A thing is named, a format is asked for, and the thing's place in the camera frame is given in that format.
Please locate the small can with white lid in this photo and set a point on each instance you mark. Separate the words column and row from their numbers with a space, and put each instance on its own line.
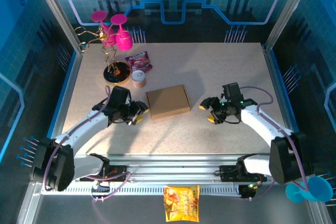
column 138, row 78

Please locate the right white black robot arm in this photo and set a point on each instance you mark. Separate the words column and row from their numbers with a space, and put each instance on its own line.
column 283, row 158

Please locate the brown cardboard paper box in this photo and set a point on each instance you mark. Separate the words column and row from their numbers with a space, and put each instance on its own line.
column 168, row 102

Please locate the pink wine glass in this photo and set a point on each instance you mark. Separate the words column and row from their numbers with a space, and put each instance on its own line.
column 99, row 16
column 124, row 41

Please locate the black controller box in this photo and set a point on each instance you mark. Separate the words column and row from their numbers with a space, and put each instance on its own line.
column 248, row 192

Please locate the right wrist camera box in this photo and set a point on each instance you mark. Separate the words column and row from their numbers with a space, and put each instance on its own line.
column 232, row 91

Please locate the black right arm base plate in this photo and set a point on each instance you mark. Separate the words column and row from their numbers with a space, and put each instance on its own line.
column 228, row 172

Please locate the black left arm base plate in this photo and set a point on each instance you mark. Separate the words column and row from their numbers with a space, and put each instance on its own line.
column 118, row 172

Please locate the aluminium frame post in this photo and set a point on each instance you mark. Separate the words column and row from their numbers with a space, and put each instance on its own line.
column 288, row 11
column 55, row 11

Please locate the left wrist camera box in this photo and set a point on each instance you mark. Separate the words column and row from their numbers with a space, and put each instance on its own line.
column 119, row 95

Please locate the yellow chips bag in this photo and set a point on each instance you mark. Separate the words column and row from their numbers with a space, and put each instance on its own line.
column 181, row 203

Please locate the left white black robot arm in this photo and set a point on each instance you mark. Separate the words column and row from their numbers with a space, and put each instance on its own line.
column 78, row 132

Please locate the blue plastic goblet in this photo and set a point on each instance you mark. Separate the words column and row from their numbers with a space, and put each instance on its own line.
column 319, row 191

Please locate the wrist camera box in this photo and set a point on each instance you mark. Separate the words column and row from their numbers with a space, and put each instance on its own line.
column 232, row 91
column 119, row 95

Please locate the aluminium front frame rail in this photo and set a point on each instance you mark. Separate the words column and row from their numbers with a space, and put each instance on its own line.
column 170, row 167

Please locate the purple snack packet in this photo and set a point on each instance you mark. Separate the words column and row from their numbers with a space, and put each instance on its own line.
column 138, row 61

